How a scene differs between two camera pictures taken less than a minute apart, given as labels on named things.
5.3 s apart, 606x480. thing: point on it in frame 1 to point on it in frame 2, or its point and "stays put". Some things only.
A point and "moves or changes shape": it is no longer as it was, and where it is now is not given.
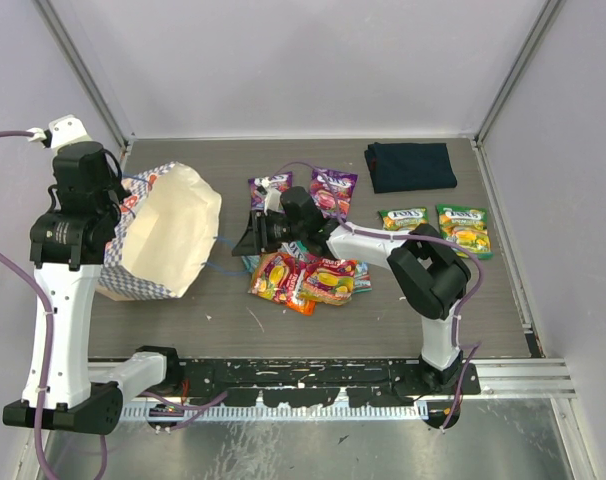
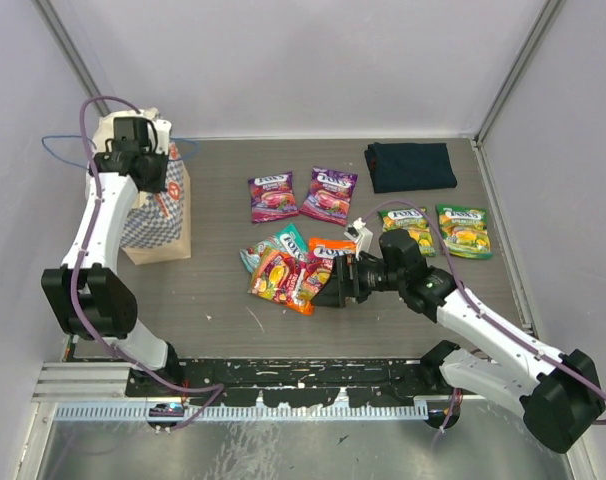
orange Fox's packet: x=278 y=278 stays put
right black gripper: x=256 y=238 to x=335 y=290
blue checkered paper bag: x=166 y=236 moves or changes shape
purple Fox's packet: x=344 y=187 stays put
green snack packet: x=404 y=219 stays put
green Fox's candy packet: x=467 y=226 stays put
